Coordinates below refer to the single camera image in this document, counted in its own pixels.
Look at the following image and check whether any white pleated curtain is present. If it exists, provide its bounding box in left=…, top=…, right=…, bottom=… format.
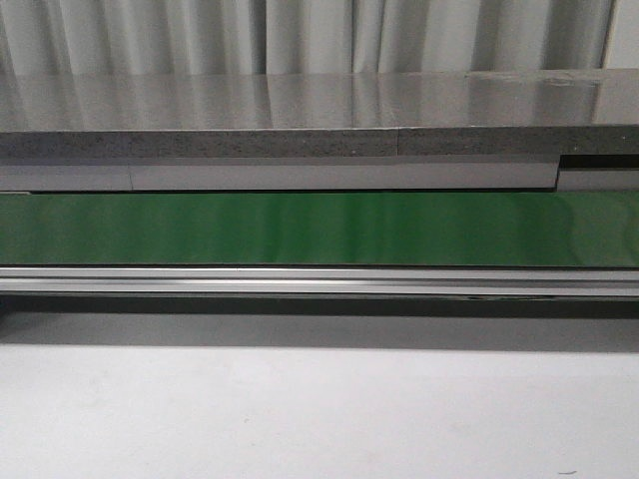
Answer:
left=1, top=0, right=638, bottom=76

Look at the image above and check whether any grey cabinet panel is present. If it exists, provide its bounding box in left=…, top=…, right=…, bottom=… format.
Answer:
left=1, top=154, right=560, bottom=192
left=556, top=155, right=639, bottom=192

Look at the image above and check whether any grey cabinet panel left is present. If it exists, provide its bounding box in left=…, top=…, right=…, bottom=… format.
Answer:
left=1, top=154, right=560, bottom=192

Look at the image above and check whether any grey cabinet panel right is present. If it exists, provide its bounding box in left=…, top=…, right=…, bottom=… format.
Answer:
left=556, top=155, right=639, bottom=192

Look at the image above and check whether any grey stone countertop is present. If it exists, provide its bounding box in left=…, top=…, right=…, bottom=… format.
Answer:
left=1, top=69, right=638, bottom=159

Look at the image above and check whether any aluminium conveyor front rail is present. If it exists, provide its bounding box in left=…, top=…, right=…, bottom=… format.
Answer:
left=1, top=266, right=638, bottom=298

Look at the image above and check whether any dark green conveyor belt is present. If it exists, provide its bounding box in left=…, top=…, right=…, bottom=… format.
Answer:
left=1, top=192, right=638, bottom=268

